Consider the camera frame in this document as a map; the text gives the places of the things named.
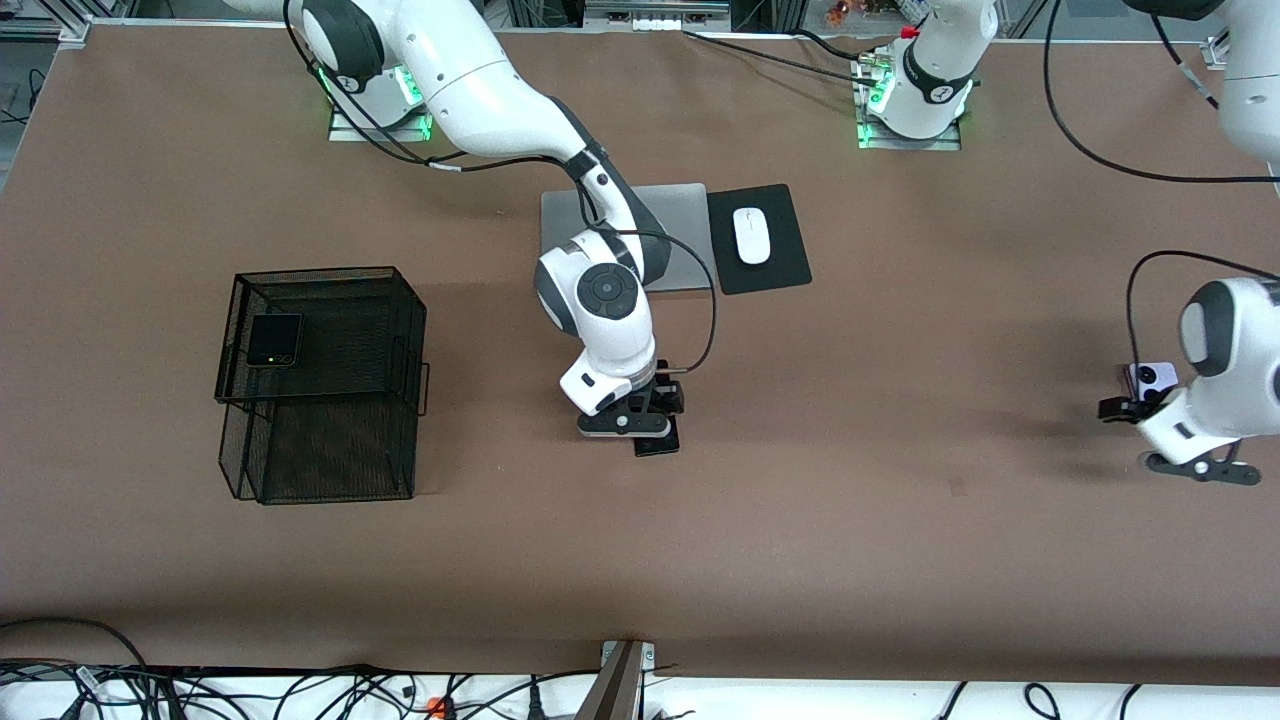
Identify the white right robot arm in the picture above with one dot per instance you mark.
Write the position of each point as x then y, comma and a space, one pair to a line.
480, 80

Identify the black flip phone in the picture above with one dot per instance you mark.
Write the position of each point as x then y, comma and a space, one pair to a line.
275, 338

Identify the aluminium frame profile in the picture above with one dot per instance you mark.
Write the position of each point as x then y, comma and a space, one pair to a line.
1212, 50
75, 30

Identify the black mesh two-tier organizer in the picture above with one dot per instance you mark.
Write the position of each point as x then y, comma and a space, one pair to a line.
340, 450

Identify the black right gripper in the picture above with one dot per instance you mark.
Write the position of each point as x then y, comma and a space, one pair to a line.
664, 396

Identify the white lilac flip phone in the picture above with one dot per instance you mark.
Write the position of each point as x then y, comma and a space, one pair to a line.
1160, 375

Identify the white computer mouse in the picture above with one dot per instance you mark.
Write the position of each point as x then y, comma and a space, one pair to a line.
752, 235

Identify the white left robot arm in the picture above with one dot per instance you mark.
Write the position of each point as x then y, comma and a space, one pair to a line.
1235, 340

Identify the black mouse pad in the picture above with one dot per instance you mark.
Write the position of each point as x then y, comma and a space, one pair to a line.
780, 270

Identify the black slab smartphone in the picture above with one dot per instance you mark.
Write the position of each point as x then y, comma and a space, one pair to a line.
660, 445

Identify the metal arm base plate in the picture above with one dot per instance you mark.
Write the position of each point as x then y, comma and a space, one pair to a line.
350, 133
910, 145

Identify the grey box with white plugs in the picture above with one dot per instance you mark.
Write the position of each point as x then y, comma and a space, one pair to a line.
610, 10

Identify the silver laptop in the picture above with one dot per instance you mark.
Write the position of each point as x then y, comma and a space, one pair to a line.
690, 240

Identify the grey metal mounting bracket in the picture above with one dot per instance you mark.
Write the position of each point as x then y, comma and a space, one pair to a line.
615, 690

